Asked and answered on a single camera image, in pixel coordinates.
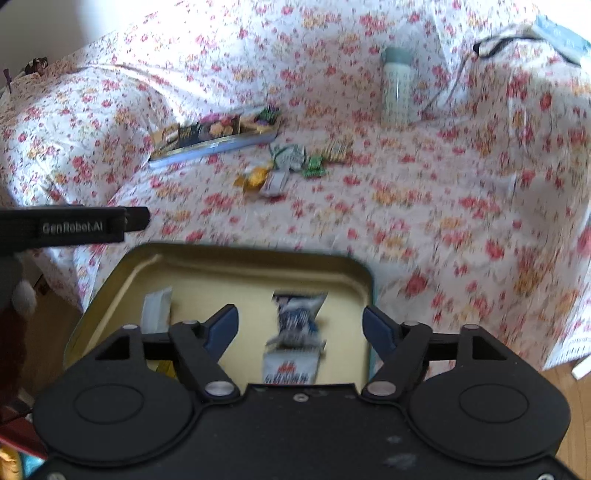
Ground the red cloth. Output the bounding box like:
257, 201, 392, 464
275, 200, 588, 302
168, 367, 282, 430
0, 422, 49, 460

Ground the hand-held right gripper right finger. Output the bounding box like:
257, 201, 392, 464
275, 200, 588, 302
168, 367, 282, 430
360, 305, 522, 400

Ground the light blue pouch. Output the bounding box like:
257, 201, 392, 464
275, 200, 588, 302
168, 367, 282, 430
530, 15, 586, 66

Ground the white blue red snack packet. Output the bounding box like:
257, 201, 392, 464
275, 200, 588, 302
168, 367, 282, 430
261, 347, 322, 385

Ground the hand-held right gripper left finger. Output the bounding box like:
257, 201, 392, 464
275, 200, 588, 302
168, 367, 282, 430
95, 304, 241, 401

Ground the white cord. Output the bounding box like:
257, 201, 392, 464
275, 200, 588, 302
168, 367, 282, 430
421, 28, 536, 117

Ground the green wrapped candy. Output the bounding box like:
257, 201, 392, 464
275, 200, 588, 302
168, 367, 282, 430
302, 156, 327, 179

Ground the green patterned water bottle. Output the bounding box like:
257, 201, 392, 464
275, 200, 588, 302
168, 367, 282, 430
380, 46, 415, 129

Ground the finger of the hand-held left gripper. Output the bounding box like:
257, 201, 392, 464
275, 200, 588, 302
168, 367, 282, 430
124, 207, 151, 233

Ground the plain white snack packet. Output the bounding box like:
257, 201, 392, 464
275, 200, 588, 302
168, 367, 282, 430
141, 285, 174, 334

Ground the white green snack packet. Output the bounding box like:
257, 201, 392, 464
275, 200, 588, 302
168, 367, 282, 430
270, 142, 308, 172

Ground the gold wrapped candy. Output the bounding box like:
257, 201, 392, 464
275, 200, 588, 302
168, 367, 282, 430
235, 167, 269, 192

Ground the gold rectangular tin lid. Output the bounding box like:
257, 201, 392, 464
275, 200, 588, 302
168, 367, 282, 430
62, 243, 376, 386

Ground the dark cracker packet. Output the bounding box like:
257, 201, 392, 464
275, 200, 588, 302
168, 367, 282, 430
178, 117, 242, 151

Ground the blue rectangular snack tin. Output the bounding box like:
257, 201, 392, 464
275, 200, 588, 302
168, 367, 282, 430
148, 105, 283, 168

